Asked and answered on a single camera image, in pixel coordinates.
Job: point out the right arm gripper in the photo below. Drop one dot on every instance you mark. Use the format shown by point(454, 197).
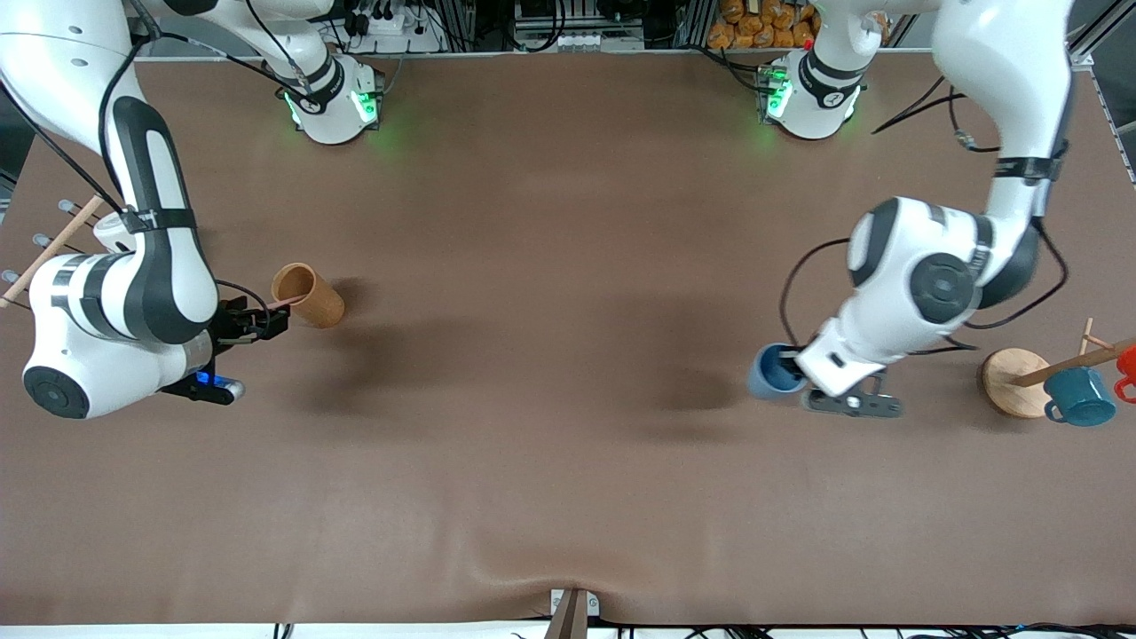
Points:
point(232, 326)

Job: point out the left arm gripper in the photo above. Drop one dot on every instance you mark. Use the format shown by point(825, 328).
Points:
point(786, 358)

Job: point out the light blue plastic cup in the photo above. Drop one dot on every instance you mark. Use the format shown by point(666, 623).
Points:
point(765, 377)

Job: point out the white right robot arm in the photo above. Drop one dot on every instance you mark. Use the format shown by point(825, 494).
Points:
point(142, 293)

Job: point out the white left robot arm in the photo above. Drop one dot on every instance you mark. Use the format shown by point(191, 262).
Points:
point(932, 284)

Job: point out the brown cylindrical holder cup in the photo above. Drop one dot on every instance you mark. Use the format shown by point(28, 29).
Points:
point(319, 302)

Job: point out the white paper cup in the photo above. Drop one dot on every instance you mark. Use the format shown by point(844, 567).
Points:
point(111, 232)

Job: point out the wooden mug tree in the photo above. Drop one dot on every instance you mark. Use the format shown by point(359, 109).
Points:
point(1012, 382)

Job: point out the brown table mat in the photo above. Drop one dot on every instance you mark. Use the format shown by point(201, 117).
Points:
point(568, 461)

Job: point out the teal enamel mug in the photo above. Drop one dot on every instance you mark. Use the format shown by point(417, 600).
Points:
point(1081, 395)

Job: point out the white power strip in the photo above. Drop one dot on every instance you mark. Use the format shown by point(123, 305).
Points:
point(399, 31)

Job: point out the orange snack pile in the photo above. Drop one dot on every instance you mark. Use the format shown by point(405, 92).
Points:
point(763, 25)

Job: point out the orange enamel mug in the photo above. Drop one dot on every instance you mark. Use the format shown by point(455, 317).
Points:
point(1129, 368)

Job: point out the white connector block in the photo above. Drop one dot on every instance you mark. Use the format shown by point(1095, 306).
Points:
point(596, 42)

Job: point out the metal bracket with post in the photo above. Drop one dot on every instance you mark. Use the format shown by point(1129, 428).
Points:
point(570, 612)

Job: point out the aluminium frame rail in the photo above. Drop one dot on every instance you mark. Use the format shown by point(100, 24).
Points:
point(1109, 89)

